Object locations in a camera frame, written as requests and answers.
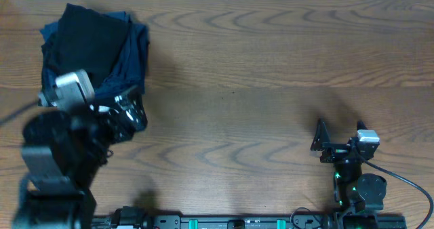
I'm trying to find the black polo shirt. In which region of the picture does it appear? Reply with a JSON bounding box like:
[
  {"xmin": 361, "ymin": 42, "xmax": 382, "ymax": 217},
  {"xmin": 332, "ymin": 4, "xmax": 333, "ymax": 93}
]
[{"xmin": 43, "ymin": 3, "xmax": 130, "ymax": 87}]

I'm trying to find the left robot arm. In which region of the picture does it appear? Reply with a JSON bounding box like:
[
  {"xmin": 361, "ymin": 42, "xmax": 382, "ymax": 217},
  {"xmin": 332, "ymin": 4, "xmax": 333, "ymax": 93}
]
[{"xmin": 12, "ymin": 85, "xmax": 153, "ymax": 228}]

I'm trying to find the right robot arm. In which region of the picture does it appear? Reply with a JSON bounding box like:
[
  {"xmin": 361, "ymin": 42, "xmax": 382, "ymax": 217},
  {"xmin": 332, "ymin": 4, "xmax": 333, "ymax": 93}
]
[{"xmin": 310, "ymin": 119, "xmax": 387, "ymax": 228}]

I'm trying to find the folded dark blue garment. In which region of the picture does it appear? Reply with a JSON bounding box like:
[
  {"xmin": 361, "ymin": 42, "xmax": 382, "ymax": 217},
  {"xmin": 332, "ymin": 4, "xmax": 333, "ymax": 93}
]
[{"xmin": 40, "ymin": 12, "xmax": 149, "ymax": 99}]

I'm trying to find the small looped black cable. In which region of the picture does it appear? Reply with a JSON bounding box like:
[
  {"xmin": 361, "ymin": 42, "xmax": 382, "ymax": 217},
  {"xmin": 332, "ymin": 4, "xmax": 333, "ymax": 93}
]
[{"xmin": 290, "ymin": 207, "xmax": 323, "ymax": 229}]

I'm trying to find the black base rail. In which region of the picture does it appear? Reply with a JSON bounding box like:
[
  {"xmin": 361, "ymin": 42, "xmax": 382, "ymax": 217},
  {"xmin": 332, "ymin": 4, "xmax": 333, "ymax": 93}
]
[{"xmin": 90, "ymin": 207, "xmax": 407, "ymax": 229}]

